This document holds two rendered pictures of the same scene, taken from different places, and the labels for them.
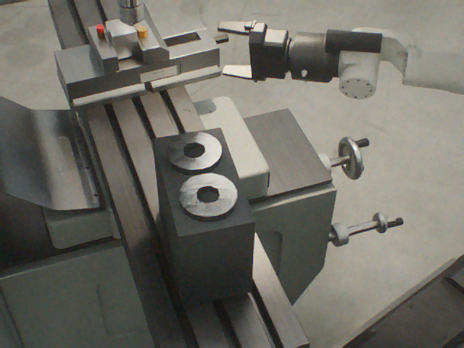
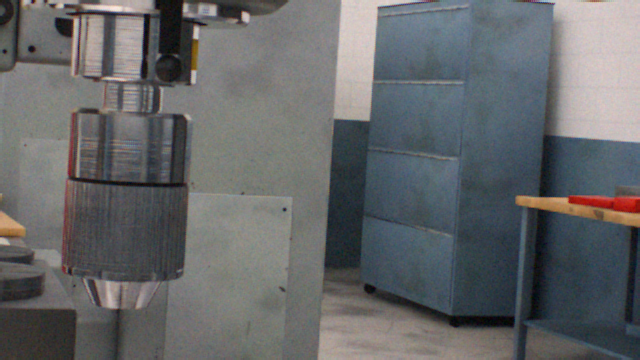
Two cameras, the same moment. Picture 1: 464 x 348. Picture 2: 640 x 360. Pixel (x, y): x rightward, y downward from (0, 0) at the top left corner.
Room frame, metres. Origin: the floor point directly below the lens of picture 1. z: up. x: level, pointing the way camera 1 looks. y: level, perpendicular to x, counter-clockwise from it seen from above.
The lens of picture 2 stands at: (1.61, 0.25, 1.27)
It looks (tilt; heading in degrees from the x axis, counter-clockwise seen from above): 3 degrees down; 179
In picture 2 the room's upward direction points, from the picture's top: 4 degrees clockwise
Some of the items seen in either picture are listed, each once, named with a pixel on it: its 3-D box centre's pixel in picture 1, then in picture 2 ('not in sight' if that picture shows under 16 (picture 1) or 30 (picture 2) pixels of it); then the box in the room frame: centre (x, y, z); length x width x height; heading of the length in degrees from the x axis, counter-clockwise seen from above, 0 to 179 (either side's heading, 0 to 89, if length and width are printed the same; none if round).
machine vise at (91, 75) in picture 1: (138, 54); not in sight; (1.26, 0.22, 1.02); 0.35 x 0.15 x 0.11; 113
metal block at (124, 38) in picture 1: (122, 38); not in sight; (1.25, 0.24, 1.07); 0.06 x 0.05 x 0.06; 23
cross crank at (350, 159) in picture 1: (338, 161); not in sight; (1.29, -0.27, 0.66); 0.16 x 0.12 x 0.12; 110
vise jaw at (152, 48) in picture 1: (147, 38); not in sight; (1.27, 0.19, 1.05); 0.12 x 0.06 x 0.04; 23
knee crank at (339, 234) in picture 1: (366, 226); not in sight; (1.17, -0.35, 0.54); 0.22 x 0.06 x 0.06; 110
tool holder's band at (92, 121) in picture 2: not in sight; (131, 123); (1.12, 0.19, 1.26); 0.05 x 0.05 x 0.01
